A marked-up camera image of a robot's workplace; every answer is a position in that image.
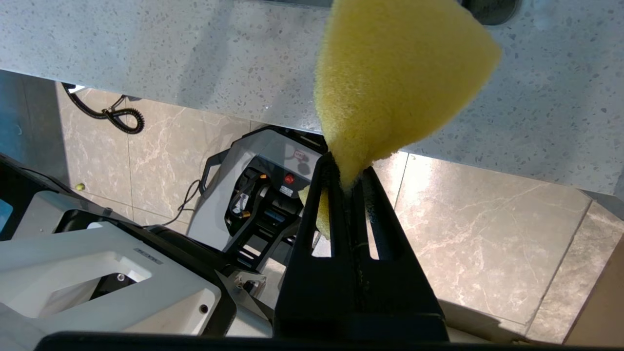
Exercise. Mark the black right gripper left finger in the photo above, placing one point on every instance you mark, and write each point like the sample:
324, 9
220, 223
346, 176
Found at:
317, 302

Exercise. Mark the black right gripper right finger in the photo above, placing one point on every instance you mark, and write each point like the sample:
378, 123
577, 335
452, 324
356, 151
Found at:
399, 302

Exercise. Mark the yellow sponge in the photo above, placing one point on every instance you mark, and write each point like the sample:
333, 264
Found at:
390, 73

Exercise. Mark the gray robot base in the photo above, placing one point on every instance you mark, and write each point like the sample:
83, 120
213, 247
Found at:
263, 151

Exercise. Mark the white robot torso shell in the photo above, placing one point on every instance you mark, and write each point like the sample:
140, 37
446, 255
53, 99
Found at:
185, 302

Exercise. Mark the light wooden cabinet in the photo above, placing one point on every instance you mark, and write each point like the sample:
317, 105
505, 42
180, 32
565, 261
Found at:
604, 317

